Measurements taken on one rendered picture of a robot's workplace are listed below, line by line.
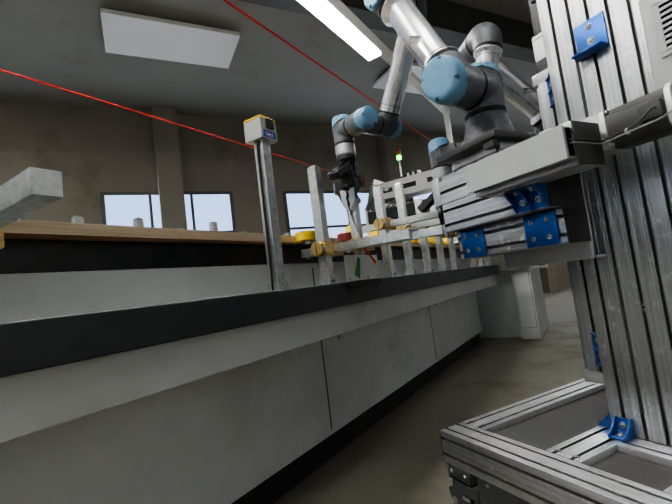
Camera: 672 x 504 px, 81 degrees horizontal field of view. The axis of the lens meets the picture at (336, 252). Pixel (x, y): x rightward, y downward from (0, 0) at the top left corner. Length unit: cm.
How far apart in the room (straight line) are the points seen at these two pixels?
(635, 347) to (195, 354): 105
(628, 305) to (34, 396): 126
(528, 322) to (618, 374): 277
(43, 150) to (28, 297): 509
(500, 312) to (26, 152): 562
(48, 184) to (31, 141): 561
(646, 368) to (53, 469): 134
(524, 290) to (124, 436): 345
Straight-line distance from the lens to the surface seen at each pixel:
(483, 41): 161
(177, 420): 123
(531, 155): 95
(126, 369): 90
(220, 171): 606
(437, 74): 118
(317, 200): 141
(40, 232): 101
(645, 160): 119
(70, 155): 603
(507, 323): 418
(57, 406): 86
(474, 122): 125
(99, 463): 114
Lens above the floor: 69
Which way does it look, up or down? 5 degrees up
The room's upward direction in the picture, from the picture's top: 7 degrees counter-clockwise
